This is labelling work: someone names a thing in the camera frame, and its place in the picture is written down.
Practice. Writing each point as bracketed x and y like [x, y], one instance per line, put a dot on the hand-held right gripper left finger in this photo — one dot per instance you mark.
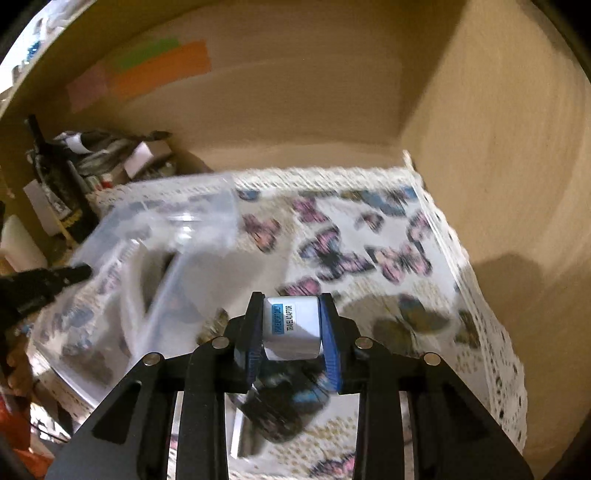
[252, 353]

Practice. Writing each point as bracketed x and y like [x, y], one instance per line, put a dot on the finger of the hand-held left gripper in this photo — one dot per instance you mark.
[51, 279]

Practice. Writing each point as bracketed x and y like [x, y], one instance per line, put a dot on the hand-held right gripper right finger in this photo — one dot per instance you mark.
[330, 350]

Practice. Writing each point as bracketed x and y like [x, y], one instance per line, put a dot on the white travel adapter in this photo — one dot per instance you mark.
[291, 328]

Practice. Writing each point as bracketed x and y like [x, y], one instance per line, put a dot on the clear plastic zip bag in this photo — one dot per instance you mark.
[159, 277]

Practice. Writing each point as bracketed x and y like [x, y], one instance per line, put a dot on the person's left hand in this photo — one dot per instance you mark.
[16, 369]

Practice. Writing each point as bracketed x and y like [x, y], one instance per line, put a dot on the butterfly print table cloth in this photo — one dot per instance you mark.
[360, 258]

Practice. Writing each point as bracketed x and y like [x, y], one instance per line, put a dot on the pile of small clutter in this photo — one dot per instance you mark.
[117, 154]

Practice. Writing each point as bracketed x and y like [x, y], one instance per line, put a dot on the pink paper sheet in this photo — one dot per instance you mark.
[87, 90]

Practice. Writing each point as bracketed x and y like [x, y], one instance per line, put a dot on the coloured sticky notes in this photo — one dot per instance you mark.
[161, 71]

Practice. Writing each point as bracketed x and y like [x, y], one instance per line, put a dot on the green paper sheet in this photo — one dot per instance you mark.
[145, 53]

